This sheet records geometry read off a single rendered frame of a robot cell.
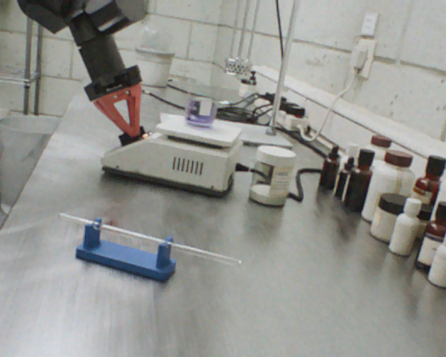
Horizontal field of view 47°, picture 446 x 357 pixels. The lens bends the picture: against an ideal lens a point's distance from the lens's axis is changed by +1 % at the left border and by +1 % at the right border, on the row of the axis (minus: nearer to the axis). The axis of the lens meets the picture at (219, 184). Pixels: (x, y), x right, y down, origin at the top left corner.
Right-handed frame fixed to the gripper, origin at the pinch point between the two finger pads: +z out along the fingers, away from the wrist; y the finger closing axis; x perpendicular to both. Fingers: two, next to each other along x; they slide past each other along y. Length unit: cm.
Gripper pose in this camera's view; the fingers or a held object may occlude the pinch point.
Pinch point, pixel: (132, 131)
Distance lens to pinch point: 83.0
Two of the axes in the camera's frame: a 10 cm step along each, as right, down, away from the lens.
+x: -8.1, 4.0, -4.2
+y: -4.7, -0.2, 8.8
